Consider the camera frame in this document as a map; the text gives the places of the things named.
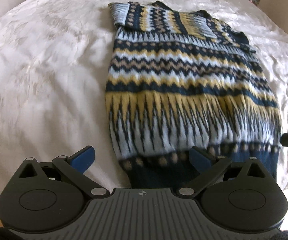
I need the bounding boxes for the patterned knit sweater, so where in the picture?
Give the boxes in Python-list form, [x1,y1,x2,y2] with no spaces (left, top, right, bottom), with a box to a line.
[105,1,281,189]

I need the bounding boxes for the white satin bedspread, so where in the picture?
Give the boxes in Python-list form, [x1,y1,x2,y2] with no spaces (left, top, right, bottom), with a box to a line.
[0,0,288,230]

